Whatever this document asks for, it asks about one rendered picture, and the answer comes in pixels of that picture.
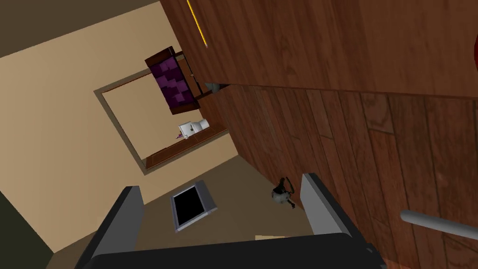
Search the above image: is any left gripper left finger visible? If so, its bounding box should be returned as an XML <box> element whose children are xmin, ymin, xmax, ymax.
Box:
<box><xmin>74</xmin><ymin>185</ymin><xmax>145</xmax><ymax>269</ymax></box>

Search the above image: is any grey metal bar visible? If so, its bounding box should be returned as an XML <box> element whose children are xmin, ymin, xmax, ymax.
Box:
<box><xmin>400</xmin><ymin>209</ymin><xmax>478</xmax><ymax>241</ymax></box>

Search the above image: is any brown wooden table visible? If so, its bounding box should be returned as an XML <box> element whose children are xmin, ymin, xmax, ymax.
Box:
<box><xmin>159</xmin><ymin>0</ymin><xmax>478</xmax><ymax>99</ymax></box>

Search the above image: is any yellow pencil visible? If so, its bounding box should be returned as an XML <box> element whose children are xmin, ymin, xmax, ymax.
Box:
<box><xmin>186</xmin><ymin>0</ymin><xmax>209</xmax><ymax>49</ymax></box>

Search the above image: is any purple cushioned wooden chair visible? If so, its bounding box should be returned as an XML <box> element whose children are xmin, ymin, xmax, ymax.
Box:
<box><xmin>144</xmin><ymin>46</ymin><xmax>207</xmax><ymax>116</ymax></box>

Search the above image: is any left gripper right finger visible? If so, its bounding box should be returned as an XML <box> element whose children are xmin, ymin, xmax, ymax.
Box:
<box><xmin>300</xmin><ymin>173</ymin><xmax>360</xmax><ymax>238</ymax></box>

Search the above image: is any grey black kettle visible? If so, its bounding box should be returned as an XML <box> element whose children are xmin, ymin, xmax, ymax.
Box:
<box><xmin>271</xmin><ymin>177</ymin><xmax>296</xmax><ymax>210</ymax></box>

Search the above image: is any grey framed black window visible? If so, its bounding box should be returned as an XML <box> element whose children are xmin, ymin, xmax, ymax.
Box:
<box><xmin>170</xmin><ymin>180</ymin><xmax>218</xmax><ymax>233</ymax></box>

